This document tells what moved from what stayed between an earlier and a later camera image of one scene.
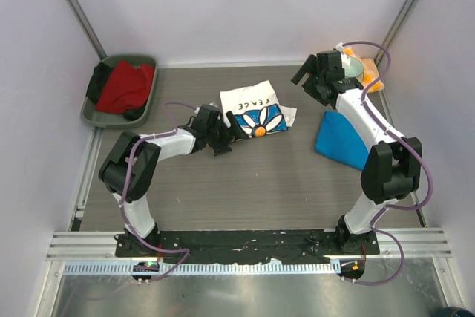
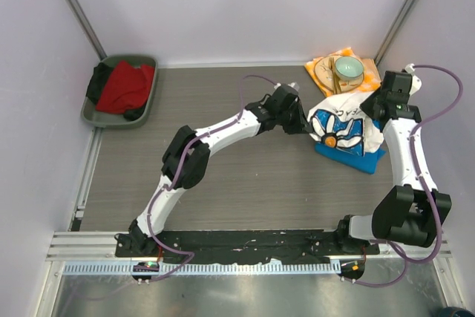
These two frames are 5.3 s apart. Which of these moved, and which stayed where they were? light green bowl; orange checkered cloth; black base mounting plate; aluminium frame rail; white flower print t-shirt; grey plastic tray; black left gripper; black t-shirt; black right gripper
Moved: black left gripper; white flower print t-shirt; black right gripper
Stayed: black t-shirt; orange checkered cloth; black base mounting plate; grey plastic tray; light green bowl; aluminium frame rail
